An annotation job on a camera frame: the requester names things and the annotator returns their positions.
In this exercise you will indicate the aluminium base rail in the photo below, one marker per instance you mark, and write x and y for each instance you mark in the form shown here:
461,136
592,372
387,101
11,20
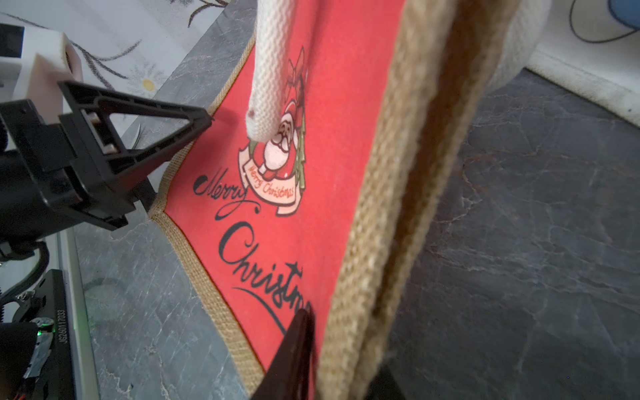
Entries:
84,370

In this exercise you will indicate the white Doraemon canvas bag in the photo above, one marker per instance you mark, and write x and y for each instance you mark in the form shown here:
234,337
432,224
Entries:
591,48

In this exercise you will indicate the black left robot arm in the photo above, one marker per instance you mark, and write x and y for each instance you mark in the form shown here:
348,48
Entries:
35,347

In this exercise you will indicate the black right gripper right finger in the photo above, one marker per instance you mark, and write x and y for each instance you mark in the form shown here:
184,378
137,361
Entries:
384,386

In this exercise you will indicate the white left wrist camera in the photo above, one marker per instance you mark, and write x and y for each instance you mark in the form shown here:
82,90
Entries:
33,62

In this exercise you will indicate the red Christmas jute bag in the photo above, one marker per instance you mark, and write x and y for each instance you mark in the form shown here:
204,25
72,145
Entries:
331,145

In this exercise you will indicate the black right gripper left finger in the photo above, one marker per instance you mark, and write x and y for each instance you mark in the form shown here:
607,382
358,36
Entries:
288,376

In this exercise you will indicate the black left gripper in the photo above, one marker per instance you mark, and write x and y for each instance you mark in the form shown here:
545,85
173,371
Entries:
83,169

